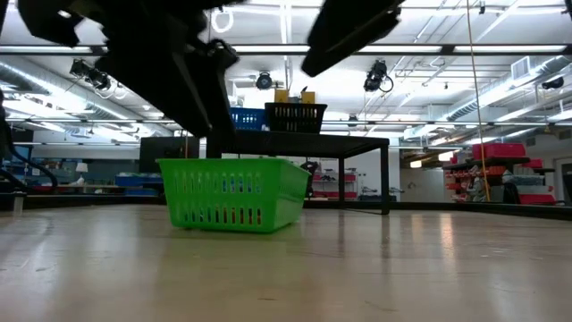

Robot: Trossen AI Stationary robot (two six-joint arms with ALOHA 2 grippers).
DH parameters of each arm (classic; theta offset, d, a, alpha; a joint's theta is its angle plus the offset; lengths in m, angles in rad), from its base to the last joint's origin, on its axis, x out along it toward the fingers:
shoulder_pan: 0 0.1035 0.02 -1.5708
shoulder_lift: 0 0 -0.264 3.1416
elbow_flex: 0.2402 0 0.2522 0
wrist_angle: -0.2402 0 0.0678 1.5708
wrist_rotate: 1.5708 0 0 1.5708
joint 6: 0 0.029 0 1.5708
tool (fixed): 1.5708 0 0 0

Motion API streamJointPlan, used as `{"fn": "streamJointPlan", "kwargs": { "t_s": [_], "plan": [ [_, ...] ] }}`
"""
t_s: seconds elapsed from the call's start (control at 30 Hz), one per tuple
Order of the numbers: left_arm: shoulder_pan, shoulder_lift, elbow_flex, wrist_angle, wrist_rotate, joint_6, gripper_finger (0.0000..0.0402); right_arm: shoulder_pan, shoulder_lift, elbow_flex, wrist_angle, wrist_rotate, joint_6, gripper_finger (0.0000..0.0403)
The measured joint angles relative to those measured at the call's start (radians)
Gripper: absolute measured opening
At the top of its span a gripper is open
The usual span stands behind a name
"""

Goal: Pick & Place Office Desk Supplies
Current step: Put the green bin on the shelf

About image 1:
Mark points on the black storage shelf rack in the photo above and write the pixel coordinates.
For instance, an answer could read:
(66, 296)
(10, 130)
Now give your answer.
(491, 162)

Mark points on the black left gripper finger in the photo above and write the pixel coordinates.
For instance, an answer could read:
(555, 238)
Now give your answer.
(161, 98)
(210, 94)

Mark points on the large red storage bin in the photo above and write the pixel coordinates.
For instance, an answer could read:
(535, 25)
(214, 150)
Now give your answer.
(498, 151)

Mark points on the blue plastic basket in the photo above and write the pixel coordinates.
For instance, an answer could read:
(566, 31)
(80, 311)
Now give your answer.
(248, 118)

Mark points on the black perforated metal riser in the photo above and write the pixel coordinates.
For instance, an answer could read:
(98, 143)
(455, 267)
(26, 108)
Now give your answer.
(304, 145)

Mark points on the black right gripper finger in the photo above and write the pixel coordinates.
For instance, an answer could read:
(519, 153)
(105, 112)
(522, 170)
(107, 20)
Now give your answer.
(348, 31)

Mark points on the black metal table frame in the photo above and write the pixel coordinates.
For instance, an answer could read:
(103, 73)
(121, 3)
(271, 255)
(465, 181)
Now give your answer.
(447, 208)

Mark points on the black background monitor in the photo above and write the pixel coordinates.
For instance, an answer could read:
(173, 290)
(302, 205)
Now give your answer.
(161, 154)

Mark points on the black overhead frame bar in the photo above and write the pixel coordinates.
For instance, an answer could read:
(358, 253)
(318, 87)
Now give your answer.
(402, 49)

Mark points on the black ceiling spotlight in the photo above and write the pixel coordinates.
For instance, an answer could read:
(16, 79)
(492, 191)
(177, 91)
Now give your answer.
(553, 82)

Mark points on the green plastic basket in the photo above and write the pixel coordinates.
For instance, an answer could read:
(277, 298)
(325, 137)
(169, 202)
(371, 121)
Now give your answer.
(232, 197)

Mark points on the white shelf with red bins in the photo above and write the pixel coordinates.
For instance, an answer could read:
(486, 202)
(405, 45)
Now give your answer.
(328, 193)

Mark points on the black plastic basket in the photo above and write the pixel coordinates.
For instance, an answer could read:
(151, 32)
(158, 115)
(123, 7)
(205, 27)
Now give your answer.
(295, 118)

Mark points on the black ceiling camera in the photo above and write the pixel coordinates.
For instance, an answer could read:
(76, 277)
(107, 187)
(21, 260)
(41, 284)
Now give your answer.
(89, 73)
(375, 76)
(263, 80)

